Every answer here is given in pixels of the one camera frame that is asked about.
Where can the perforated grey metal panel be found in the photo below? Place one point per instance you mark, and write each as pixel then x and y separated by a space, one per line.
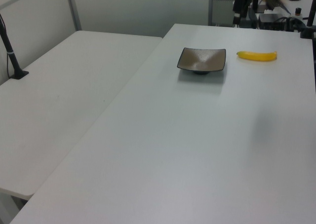
pixel 221 7

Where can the black electronics box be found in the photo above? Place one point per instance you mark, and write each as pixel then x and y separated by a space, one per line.
pixel 269 20

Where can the square brown ceramic plate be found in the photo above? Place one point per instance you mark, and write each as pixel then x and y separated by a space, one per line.
pixel 201 60

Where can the black clamped camera stand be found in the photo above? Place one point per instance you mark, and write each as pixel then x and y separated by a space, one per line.
pixel 309 24

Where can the black camera stand with base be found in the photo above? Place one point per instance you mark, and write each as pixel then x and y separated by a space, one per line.
pixel 11 56

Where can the yellow banana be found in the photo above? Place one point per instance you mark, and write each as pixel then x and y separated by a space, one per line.
pixel 256 56

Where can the grey partition frame post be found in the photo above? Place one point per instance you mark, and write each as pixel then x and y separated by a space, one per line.
pixel 73 9

